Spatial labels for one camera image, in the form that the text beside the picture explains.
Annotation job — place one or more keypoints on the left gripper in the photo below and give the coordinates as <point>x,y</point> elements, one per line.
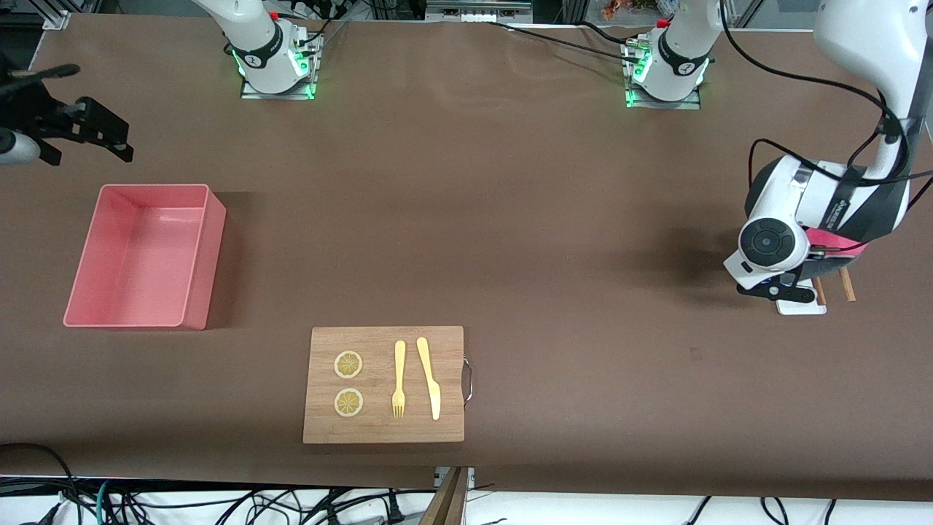
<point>813,267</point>

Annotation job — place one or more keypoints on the pink cloth with grey trim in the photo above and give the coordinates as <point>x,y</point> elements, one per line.
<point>838,243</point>

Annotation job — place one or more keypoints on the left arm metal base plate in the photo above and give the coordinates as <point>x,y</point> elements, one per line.
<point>663,105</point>

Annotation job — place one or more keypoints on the yellow knife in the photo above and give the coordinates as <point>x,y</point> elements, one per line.
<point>430,379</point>

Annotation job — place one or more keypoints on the pink plastic bin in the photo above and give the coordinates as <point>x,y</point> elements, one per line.
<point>138,255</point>

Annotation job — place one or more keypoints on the aluminium frame bracket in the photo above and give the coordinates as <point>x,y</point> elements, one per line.
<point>57,16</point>

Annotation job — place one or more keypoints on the yellow fork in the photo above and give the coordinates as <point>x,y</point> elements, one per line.
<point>399,364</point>

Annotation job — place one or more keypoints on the wooden cutting board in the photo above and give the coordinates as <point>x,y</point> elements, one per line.
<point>379,430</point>

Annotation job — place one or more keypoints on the white rectangular tray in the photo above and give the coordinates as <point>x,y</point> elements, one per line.
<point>802,308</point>

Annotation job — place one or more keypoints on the lemon slice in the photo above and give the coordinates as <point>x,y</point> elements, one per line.
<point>348,402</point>
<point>348,364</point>

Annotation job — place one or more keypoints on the black power plug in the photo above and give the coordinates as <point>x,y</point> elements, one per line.
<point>395,512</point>

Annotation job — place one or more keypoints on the grey power strip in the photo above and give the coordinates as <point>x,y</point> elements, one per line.
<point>474,11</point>

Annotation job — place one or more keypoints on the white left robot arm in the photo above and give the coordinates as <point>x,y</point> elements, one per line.
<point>867,44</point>

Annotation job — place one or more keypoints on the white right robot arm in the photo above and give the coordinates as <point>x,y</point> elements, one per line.
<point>248,29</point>

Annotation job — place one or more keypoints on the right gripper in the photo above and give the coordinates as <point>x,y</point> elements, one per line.
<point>28,113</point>

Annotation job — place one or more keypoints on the wooden stand leg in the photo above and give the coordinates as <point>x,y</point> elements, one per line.
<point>446,503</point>

